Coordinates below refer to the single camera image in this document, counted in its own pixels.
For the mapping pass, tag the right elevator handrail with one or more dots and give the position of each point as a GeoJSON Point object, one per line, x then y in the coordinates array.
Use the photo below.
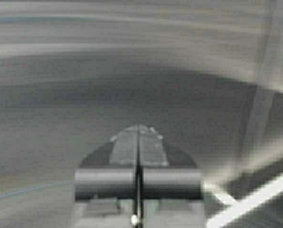
{"type": "Point", "coordinates": [264, 194]}

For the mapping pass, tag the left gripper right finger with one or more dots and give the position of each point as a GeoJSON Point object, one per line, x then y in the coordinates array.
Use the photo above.
{"type": "Point", "coordinates": [172, 184]}

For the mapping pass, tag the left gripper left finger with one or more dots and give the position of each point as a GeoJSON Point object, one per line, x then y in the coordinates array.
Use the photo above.
{"type": "Point", "coordinates": [104, 183]}

